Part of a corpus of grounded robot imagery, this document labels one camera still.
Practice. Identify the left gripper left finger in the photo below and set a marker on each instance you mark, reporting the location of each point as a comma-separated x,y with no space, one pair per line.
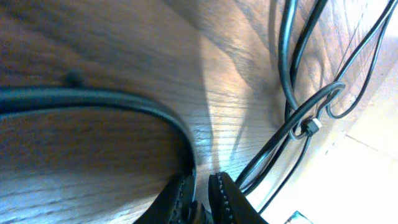
175,204

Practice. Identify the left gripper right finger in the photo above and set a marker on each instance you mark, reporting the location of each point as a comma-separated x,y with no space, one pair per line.
228,204

